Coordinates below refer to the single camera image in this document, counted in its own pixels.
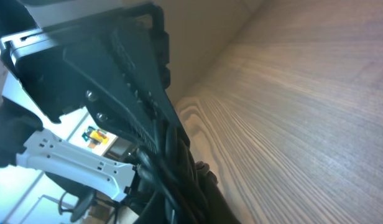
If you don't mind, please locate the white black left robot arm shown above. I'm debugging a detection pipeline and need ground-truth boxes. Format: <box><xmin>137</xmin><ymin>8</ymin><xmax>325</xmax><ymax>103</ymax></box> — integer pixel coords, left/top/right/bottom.
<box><xmin>0</xmin><ymin>1</ymin><xmax>206</xmax><ymax>223</ymax></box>

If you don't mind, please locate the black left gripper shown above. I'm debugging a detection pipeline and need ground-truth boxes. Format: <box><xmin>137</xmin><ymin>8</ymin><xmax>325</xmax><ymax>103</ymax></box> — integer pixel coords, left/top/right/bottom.
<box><xmin>0</xmin><ymin>2</ymin><xmax>190</xmax><ymax>152</ymax></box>

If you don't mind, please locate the black cable bundle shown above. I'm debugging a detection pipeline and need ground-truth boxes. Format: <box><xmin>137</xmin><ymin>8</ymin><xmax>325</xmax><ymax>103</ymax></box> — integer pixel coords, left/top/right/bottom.
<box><xmin>134</xmin><ymin>119</ymin><xmax>242</xmax><ymax>224</ymax></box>

